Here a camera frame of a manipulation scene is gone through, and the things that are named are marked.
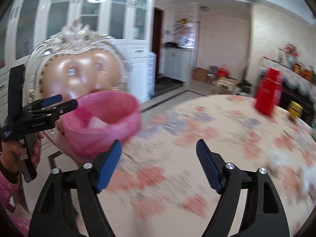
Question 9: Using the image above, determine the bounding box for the floral tablecloth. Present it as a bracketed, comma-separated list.
[99, 95, 315, 236]

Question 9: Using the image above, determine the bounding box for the red thermos flask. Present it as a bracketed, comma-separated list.
[255, 67, 282, 116]

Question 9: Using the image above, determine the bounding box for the crumpled white tissue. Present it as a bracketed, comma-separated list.
[268, 150, 289, 171]

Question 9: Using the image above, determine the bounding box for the red handbag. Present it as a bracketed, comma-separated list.
[216, 64, 230, 78]

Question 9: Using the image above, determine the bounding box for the flower vase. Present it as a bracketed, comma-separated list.
[283, 42, 300, 66]

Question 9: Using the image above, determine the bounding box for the yellow lid jar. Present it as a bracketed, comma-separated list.
[288, 101, 303, 121]

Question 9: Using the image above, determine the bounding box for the cardboard box on floor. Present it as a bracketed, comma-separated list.
[192, 67, 208, 83]

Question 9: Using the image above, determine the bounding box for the left beige dining chair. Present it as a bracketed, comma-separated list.
[24, 18, 130, 154]

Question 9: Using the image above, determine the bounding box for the tall white glass cabinet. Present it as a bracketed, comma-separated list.
[0, 0, 156, 104]

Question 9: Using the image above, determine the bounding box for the black piano with lace cover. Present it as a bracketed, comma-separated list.
[259, 57, 315, 126]

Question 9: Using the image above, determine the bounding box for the pink lined trash bin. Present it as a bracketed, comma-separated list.
[61, 90, 141, 162]

